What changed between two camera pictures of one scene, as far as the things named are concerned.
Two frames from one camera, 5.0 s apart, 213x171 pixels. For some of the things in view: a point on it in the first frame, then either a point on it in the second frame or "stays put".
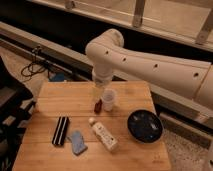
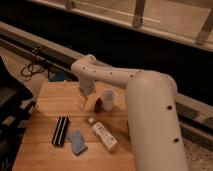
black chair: (16, 110) stays put
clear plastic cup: (109, 96) stays put
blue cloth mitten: (77, 141) stays put
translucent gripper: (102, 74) -> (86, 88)
